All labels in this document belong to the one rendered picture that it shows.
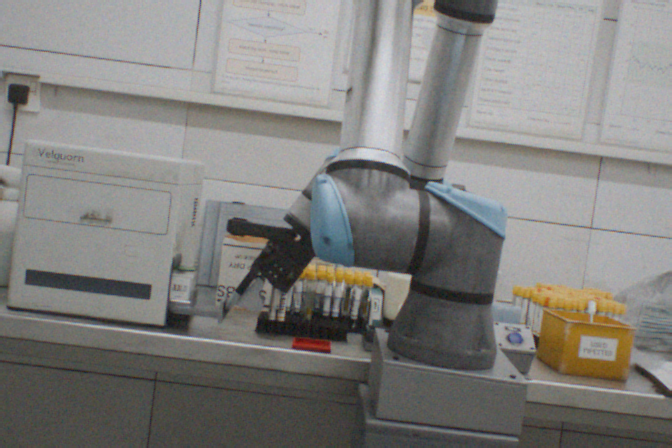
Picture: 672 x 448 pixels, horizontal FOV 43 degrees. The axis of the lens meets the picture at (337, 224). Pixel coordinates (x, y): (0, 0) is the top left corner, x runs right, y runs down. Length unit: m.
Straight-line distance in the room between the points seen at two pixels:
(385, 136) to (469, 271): 0.21
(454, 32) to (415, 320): 0.45
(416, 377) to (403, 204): 0.22
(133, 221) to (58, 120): 0.75
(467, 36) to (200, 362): 0.71
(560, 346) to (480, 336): 0.48
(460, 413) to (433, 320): 0.12
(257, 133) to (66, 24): 0.54
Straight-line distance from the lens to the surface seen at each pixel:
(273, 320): 1.59
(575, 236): 2.21
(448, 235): 1.11
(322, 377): 1.50
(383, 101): 1.16
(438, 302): 1.13
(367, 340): 1.55
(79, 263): 1.54
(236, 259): 1.79
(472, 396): 1.13
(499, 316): 1.64
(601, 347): 1.63
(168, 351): 1.49
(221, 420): 2.21
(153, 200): 1.50
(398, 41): 1.20
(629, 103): 2.24
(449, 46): 1.32
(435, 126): 1.36
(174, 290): 1.53
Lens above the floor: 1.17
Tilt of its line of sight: 3 degrees down
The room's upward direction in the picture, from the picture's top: 7 degrees clockwise
